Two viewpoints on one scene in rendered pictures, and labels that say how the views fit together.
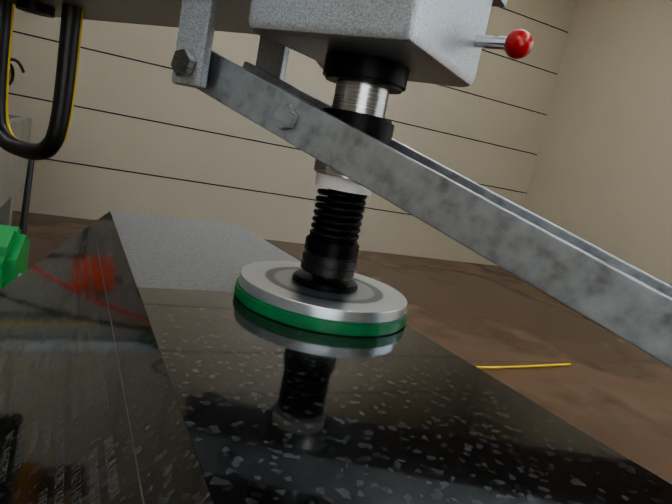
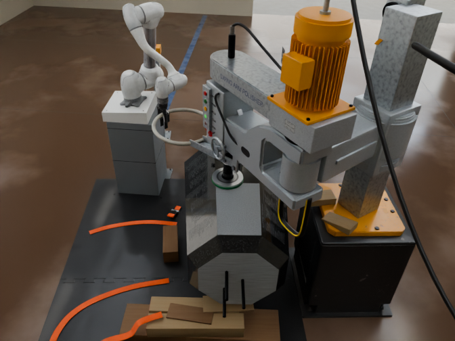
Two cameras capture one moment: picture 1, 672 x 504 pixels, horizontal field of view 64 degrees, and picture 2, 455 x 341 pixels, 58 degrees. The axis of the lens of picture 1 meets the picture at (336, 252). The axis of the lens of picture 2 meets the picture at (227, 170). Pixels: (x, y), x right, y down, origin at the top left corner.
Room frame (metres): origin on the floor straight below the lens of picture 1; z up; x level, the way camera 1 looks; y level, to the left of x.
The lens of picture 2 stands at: (2.61, 1.08, 2.58)
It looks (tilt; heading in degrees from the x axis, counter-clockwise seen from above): 37 degrees down; 209
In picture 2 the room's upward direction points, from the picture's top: 2 degrees clockwise
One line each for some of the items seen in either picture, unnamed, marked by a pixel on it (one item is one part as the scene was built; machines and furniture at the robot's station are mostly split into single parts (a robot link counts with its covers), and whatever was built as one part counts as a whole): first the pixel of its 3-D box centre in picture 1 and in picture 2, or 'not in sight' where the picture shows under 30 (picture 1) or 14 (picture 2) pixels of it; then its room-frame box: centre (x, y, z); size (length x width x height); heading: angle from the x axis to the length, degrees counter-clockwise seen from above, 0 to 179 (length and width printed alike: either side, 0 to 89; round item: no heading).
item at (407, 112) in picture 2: not in sight; (378, 132); (0.37, 0.84, 1.36); 0.35 x 0.35 x 0.41
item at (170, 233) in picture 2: not in sight; (170, 243); (0.78, -0.44, 0.07); 0.30 x 0.12 x 0.12; 37
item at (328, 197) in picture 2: not in sight; (319, 197); (0.46, 0.60, 0.81); 0.20 x 0.10 x 0.05; 130
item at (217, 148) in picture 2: not in sight; (223, 147); (0.83, 0.06, 1.22); 0.15 x 0.10 x 0.15; 62
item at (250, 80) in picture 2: not in sight; (267, 94); (0.83, 0.32, 1.64); 0.96 x 0.25 x 0.17; 62
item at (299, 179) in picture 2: not in sight; (299, 167); (0.97, 0.59, 1.37); 0.19 x 0.19 x 0.20
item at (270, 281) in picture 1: (323, 288); (227, 176); (0.66, 0.01, 0.87); 0.21 x 0.21 x 0.01
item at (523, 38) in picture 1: (499, 42); not in sight; (0.67, -0.14, 1.20); 0.08 x 0.03 x 0.03; 62
